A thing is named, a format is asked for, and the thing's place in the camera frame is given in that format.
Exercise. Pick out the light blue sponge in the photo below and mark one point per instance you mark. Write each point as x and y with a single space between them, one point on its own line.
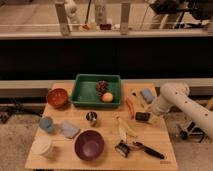
69 130

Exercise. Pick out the blue cup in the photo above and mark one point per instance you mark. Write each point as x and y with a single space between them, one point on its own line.
47 124

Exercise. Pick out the red bowl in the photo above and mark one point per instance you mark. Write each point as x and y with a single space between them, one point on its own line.
57 97

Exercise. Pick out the orange fruit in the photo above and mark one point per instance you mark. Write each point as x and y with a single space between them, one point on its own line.
107 97

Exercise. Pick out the dark red grape bunch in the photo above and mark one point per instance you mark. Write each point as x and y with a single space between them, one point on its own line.
101 87

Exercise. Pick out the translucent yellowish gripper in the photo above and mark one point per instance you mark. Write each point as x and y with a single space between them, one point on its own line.
153 116

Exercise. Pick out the black eraser block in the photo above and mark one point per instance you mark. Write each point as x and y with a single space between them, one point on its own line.
142 116

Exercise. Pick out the black binder clip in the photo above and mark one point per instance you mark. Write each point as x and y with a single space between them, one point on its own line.
122 149

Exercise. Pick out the black handled peeler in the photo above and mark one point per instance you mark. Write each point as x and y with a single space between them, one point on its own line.
148 150

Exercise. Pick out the white bottle figure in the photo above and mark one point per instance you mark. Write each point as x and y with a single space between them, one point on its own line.
71 11

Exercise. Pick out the purple bowl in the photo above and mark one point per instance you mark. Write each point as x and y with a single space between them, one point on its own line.
89 145

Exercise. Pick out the small metal cup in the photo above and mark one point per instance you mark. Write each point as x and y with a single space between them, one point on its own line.
91 118

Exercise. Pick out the green plastic tray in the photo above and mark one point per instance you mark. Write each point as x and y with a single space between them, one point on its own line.
84 93

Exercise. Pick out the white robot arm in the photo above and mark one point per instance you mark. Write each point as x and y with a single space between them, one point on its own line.
176 94

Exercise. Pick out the orange carrot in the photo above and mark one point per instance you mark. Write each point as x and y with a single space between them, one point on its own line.
130 107

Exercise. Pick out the blue sponge block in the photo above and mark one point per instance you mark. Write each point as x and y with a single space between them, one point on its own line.
147 95

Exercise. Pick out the white yellow banana toy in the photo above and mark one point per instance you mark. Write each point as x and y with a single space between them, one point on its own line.
124 129

